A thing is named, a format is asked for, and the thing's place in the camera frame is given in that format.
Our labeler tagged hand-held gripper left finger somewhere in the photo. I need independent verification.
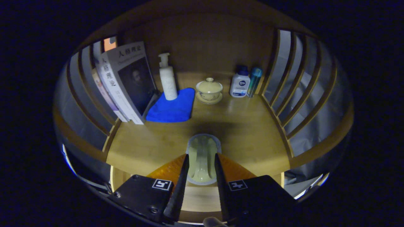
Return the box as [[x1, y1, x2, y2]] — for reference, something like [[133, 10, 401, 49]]
[[109, 154, 190, 224]]

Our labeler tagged thick white book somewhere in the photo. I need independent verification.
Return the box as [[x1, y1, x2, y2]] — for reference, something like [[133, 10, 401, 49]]
[[99, 41, 160, 125]]

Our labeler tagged teal bottle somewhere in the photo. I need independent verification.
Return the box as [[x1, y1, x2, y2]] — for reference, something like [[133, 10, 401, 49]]
[[247, 67, 263, 97]]

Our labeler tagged pale green scrub brush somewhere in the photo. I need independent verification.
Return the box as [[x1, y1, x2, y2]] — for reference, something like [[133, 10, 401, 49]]
[[186, 133, 222, 186]]

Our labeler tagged wooden cabinet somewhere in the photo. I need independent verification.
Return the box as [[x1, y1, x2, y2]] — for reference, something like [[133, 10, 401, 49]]
[[54, 2, 354, 189]]

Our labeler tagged white pump bottle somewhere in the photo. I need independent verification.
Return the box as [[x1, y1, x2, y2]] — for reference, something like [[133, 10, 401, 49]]
[[158, 53, 178, 101]]

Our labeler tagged thin purple book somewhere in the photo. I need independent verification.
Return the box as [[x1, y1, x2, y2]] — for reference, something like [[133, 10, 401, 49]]
[[92, 68, 128, 122]]

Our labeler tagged white lotion bottle blue cap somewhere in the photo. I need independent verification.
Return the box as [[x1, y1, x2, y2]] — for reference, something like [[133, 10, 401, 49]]
[[229, 65, 251, 98]]

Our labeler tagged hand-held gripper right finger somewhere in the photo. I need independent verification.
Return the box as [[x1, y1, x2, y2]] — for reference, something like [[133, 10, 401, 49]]
[[214, 153, 299, 223]]

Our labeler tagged blue cloth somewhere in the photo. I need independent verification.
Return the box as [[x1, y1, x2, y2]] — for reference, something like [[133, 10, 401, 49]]
[[146, 88, 196, 123]]

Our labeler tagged beige lidded teacup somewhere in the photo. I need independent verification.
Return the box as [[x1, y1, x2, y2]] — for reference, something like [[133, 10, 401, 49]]
[[196, 78, 223, 105]]

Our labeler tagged wooden countertop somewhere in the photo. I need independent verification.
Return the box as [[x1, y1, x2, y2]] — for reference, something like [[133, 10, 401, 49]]
[[106, 74, 291, 177]]

